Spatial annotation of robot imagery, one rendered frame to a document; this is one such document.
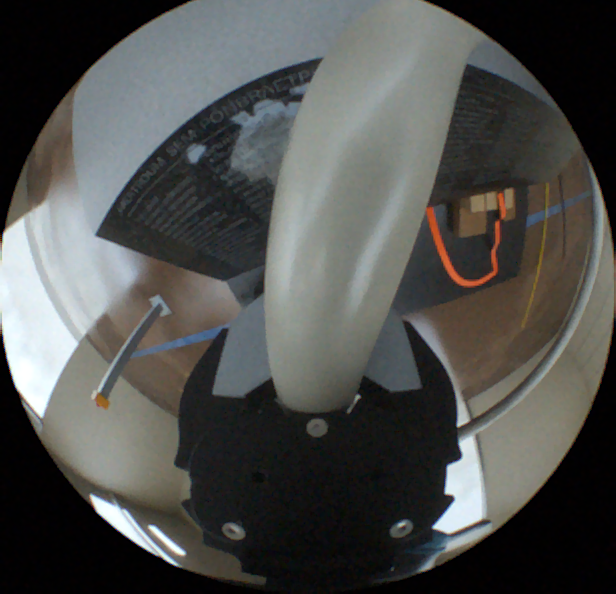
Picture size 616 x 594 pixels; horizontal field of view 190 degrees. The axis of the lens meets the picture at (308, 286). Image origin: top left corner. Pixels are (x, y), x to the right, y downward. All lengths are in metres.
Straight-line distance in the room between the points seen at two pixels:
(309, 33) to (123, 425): 6.84
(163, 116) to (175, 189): 0.09
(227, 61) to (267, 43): 0.03
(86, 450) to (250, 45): 6.87
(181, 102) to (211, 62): 0.04
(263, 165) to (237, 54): 0.13
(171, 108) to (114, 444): 6.79
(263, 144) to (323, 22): 0.15
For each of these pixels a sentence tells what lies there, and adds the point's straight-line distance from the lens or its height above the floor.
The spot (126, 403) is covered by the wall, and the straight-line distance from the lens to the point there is 6.70.
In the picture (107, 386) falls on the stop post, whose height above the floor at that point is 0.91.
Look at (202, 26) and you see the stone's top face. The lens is 0.26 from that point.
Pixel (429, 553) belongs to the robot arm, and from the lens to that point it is 0.24.
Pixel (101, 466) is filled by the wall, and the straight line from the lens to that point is 6.97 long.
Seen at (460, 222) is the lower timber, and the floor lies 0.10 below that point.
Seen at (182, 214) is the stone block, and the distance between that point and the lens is 0.28.
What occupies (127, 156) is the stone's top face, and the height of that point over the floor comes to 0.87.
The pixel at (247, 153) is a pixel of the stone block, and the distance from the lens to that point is 0.21.
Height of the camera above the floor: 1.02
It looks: 56 degrees down
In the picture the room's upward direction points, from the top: 175 degrees counter-clockwise
